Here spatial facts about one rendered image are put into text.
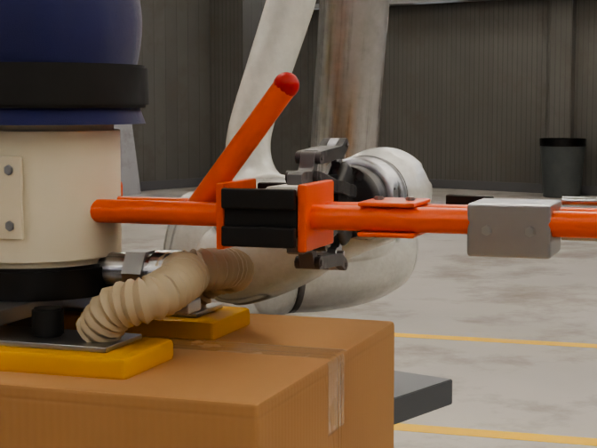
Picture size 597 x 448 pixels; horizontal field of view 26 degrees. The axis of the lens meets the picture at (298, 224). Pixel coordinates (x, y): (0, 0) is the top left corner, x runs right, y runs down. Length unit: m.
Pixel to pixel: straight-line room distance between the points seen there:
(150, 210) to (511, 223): 0.33
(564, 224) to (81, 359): 0.41
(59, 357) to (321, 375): 0.22
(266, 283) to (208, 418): 0.49
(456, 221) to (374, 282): 0.87
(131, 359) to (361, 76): 0.87
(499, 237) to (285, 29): 0.59
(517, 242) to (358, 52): 0.82
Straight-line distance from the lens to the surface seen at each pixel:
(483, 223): 1.08
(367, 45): 1.85
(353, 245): 1.44
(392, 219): 1.10
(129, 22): 1.22
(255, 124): 1.16
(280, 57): 1.58
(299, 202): 1.11
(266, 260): 1.46
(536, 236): 1.08
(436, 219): 1.09
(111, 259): 1.22
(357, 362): 1.24
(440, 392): 1.98
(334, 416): 1.18
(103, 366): 1.09
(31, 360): 1.12
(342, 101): 1.87
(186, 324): 1.26
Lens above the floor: 1.17
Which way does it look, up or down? 5 degrees down
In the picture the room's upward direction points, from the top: straight up
